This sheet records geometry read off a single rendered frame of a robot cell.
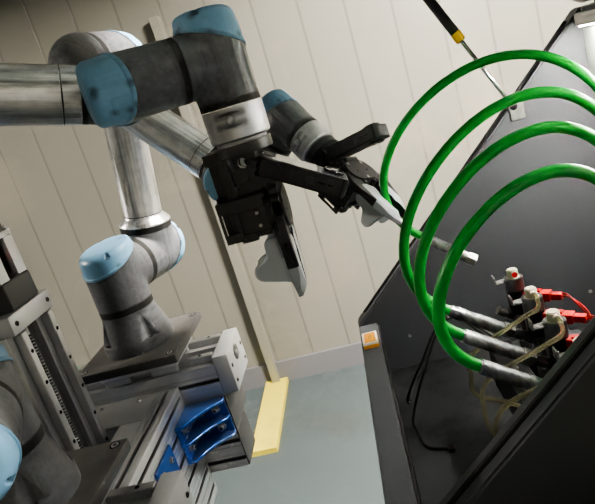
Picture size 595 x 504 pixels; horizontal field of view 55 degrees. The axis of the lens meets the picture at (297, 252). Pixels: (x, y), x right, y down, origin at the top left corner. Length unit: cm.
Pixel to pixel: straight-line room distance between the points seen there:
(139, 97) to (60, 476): 51
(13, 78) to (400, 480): 69
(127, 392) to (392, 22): 204
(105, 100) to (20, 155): 255
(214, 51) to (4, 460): 48
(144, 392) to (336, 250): 178
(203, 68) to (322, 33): 212
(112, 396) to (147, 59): 84
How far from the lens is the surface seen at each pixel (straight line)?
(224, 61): 68
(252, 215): 70
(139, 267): 126
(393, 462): 85
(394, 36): 279
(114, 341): 127
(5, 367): 84
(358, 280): 296
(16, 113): 79
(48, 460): 88
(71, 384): 117
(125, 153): 129
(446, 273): 63
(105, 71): 66
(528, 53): 92
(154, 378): 128
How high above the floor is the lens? 147
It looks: 16 degrees down
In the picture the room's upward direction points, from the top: 17 degrees counter-clockwise
